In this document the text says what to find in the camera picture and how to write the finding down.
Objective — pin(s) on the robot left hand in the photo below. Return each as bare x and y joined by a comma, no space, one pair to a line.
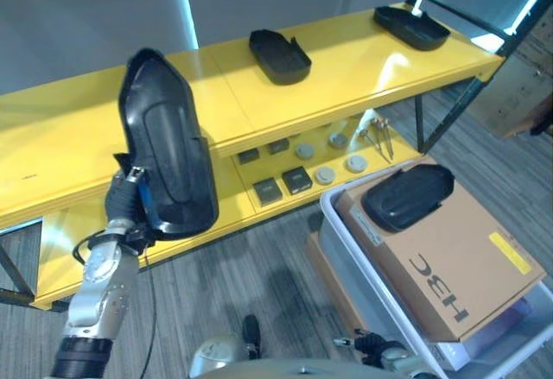
123,197

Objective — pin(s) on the black sole-shaped part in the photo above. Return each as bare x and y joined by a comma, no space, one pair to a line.
415,29
281,57
173,146
406,197

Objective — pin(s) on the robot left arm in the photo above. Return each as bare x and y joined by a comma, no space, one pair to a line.
101,279

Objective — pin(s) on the small black box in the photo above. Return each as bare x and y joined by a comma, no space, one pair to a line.
297,181
268,191
248,156
277,147

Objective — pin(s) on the flat brown cardboard box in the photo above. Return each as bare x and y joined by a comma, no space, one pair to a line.
328,275

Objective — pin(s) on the translucent white plastic box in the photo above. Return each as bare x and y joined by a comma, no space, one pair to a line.
367,275

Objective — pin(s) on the printed brown cardboard box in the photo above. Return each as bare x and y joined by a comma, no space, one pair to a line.
453,241

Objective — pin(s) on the small white box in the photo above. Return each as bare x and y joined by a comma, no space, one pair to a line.
451,355

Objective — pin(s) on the large plain cardboard box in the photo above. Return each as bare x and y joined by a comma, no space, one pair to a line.
505,94

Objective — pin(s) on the silver robot leg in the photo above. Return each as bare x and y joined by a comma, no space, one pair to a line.
214,353

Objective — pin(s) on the dark robot foot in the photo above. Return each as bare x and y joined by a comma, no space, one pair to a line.
251,331

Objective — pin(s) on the grey round disc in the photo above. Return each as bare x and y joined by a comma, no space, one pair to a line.
304,151
356,163
325,175
338,140

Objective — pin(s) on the glowing cyan light strip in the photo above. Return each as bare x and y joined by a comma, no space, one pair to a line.
186,8

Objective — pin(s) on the yellow label sticker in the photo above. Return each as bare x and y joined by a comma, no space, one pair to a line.
510,251

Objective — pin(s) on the yellow shelf with black frame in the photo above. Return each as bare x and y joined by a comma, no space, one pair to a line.
345,72

